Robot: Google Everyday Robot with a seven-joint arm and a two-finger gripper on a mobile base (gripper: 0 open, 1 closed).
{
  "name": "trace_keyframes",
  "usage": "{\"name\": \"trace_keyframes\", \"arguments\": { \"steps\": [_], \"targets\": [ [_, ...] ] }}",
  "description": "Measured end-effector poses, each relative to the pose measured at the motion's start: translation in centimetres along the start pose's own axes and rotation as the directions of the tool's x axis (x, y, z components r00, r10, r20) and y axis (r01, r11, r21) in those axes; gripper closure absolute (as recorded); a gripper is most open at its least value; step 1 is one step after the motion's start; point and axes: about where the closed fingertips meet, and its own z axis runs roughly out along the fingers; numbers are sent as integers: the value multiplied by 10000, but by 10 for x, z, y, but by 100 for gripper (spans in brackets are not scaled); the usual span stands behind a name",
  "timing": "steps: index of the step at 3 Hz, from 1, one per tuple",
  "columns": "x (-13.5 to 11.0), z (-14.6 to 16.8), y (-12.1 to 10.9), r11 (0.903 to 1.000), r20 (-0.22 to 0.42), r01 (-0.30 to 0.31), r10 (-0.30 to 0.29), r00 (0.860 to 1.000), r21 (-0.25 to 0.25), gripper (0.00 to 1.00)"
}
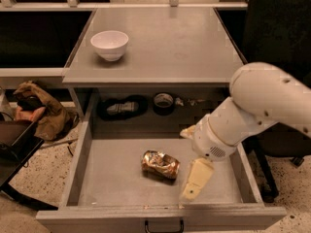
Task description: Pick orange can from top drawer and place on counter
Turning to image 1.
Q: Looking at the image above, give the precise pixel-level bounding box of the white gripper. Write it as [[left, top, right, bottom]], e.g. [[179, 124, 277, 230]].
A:
[[180, 115, 237, 202]]

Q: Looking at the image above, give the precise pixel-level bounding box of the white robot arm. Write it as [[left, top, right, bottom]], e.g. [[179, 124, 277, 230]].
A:
[[180, 62, 311, 202]]

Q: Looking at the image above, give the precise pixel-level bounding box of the crumpled wrapper under counter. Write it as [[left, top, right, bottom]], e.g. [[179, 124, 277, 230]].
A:
[[175, 97, 204, 107]]

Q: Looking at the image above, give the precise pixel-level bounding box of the grey open drawer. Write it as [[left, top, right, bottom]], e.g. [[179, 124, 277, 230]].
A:
[[35, 90, 288, 233]]

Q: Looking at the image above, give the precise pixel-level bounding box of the grey cabinet counter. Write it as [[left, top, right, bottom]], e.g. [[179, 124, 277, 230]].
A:
[[63, 7, 244, 87]]

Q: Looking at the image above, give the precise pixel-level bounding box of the roll of tape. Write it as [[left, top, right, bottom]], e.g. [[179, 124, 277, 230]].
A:
[[153, 93, 174, 116]]

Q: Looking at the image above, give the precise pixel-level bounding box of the white ceramic bowl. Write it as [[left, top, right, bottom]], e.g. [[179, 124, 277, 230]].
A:
[[90, 30, 129, 61]]

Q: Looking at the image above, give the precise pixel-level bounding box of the brown crumpled bag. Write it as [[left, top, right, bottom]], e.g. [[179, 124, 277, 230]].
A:
[[14, 81, 78, 141]]

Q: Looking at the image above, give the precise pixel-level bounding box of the black office chair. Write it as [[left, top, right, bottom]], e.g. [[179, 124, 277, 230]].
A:
[[240, 0, 311, 203]]

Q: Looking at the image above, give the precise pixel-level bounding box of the black chair at left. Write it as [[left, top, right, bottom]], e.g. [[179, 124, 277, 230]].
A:
[[0, 120, 56, 211]]

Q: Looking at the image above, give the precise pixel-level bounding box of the black drawer handle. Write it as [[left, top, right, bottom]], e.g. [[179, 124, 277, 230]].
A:
[[144, 220, 185, 233]]

